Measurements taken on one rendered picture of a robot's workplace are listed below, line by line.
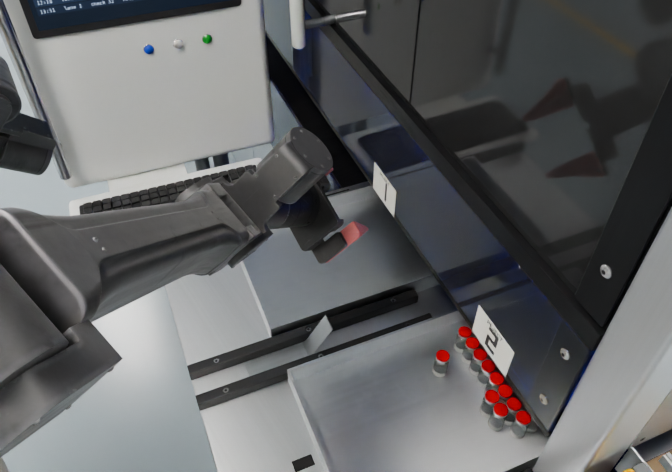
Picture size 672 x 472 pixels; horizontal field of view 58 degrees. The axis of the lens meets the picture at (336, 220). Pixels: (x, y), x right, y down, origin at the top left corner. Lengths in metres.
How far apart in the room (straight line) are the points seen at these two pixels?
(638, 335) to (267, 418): 0.55
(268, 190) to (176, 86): 0.80
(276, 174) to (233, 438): 0.47
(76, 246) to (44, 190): 2.57
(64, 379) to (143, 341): 1.94
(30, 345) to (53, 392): 0.02
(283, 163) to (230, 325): 0.51
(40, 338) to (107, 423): 1.82
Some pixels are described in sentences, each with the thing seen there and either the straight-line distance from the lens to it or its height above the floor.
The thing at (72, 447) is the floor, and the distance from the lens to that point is 2.06.
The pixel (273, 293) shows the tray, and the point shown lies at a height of 0.88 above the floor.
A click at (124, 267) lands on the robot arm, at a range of 0.33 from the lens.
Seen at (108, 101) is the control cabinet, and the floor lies 1.01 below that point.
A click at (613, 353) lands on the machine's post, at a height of 1.21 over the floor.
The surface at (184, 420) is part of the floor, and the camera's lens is 2.00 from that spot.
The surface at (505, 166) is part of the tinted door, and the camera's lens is 0.74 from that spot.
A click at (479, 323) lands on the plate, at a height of 1.02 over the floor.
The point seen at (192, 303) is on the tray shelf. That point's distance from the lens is 1.10.
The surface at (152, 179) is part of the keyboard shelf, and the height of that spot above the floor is 0.80.
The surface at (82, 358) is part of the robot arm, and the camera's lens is 0.27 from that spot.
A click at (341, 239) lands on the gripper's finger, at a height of 1.20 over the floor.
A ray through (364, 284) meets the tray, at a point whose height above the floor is 0.88.
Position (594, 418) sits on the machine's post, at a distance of 0.75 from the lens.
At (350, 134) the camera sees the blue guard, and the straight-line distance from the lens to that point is 1.16.
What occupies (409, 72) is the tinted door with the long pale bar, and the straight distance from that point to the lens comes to 0.91.
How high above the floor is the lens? 1.73
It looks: 44 degrees down
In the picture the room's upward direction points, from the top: straight up
